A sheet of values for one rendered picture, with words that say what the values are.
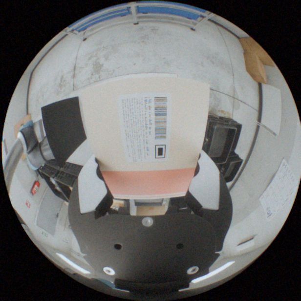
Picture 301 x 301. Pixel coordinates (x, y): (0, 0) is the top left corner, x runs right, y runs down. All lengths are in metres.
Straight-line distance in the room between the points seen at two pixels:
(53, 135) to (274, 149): 2.92
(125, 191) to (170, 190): 0.07
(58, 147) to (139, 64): 1.13
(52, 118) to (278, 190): 3.07
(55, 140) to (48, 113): 0.13
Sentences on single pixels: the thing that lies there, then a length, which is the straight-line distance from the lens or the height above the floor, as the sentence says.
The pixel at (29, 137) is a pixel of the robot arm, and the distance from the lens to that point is 0.56.
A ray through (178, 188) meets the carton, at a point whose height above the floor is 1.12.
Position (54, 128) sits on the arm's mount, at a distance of 0.49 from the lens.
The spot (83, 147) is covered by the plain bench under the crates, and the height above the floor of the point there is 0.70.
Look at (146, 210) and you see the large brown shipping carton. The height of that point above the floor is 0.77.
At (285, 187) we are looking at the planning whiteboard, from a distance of 2.62.
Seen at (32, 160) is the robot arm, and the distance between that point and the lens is 0.60.
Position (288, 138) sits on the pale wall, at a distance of 2.50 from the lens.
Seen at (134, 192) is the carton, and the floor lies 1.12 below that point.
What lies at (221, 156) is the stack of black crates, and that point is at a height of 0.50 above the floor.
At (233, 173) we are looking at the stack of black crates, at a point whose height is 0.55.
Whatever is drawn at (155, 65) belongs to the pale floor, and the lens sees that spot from 1.28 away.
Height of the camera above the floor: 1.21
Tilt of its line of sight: 58 degrees down
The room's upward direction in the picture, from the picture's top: 175 degrees clockwise
